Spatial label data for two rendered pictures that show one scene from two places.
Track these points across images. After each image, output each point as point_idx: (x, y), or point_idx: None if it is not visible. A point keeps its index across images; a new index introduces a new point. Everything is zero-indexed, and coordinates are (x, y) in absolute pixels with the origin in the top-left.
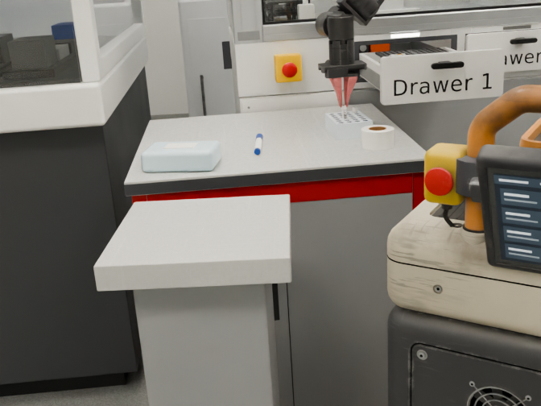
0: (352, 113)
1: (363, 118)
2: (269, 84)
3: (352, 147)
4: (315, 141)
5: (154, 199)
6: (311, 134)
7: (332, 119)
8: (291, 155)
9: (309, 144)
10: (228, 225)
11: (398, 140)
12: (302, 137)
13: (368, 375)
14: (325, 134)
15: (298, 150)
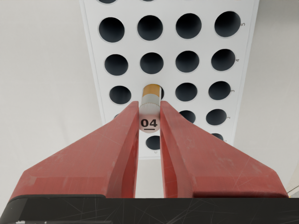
0: (204, 22)
1: (220, 109)
2: None
3: (140, 184)
4: (53, 117)
5: None
6: (29, 25)
7: (102, 98)
8: (7, 201)
9: (37, 140)
10: None
11: (261, 162)
12: (2, 60)
13: None
14: (83, 42)
15: (14, 173)
